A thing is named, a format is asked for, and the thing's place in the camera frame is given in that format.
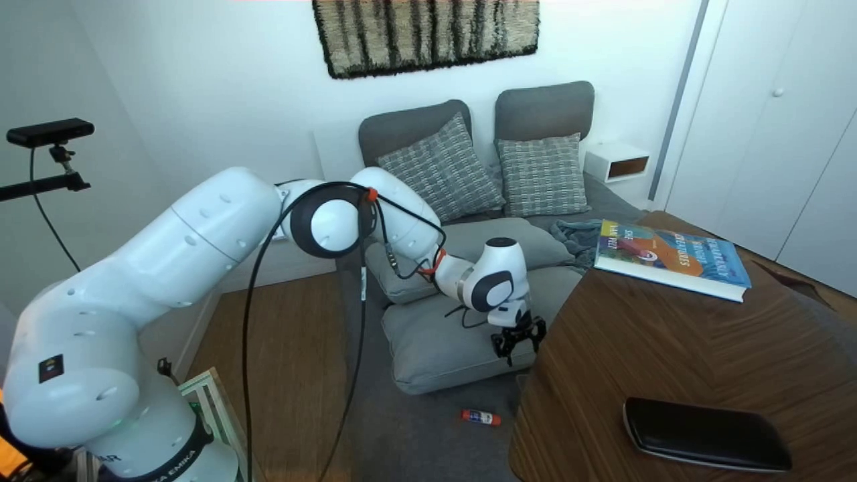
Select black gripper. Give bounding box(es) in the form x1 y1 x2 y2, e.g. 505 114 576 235
493 310 545 366

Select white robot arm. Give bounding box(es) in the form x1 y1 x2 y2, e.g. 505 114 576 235
4 165 545 482

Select grey bed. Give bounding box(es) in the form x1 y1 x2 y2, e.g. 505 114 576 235
339 169 639 482

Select lower grey pillow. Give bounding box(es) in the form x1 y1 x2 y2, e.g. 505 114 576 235
381 266 586 399

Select grey pillow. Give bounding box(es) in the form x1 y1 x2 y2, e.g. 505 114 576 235
381 266 586 399
365 217 582 308

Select small red white object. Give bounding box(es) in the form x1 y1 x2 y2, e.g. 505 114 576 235
461 409 503 428

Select upper grey pillow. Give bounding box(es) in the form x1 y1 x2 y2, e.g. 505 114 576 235
365 217 582 308

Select dark grey knitted throw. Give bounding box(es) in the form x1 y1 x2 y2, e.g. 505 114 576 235
548 220 599 268

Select right checked cushion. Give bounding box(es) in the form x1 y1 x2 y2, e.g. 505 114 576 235
499 137 590 217

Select checked cushion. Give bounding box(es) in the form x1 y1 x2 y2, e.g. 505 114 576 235
499 137 590 217
377 114 503 221

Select left checked cushion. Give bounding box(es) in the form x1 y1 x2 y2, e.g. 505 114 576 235
377 114 503 221

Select colourful hardcover book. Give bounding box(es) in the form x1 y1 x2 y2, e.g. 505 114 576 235
594 220 752 303

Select right grey headboard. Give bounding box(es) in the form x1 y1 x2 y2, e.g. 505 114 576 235
496 81 594 140

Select grey headboard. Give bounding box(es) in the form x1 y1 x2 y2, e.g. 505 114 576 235
496 81 594 140
355 98 470 165

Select left grey headboard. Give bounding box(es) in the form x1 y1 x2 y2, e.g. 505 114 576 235
355 98 470 165

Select white wardrobe doors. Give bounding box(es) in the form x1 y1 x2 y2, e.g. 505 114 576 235
659 0 857 295

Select white framed box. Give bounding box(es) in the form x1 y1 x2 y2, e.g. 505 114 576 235
180 369 263 482

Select right white wall shelf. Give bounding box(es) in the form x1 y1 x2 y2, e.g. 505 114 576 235
583 141 649 185

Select woven wall hanging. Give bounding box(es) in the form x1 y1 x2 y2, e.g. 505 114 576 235
311 0 540 81

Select black camera on stand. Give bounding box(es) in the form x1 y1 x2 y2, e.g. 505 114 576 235
0 114 97 203

